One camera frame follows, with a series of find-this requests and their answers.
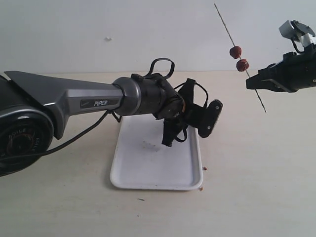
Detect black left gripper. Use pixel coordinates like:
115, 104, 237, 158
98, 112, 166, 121
160, 78, 209, 147

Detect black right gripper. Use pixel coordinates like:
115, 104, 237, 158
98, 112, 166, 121
245, 44, 316, 93

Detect red hawthorn ball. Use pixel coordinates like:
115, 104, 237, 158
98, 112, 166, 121
229, 45, 242, 59
236, 59, 249, 72

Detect thin metal skewer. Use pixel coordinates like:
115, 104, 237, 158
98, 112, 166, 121
214, 2, 267, 114

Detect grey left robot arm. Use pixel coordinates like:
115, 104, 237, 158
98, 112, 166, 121
0, 71, 213, 176

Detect white plastic tray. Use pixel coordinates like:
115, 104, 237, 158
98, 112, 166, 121
110, 115, 203, 191

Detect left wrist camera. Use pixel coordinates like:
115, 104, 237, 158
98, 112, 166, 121
197, 99, 223, 138

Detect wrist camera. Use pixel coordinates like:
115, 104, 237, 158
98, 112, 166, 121
197, 99, 223, 138
279, 20, 316, 47

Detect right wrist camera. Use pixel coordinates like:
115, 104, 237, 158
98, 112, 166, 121
279, 20, 316, 47

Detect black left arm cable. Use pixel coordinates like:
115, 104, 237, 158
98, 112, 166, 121
0, 58, 210, 163

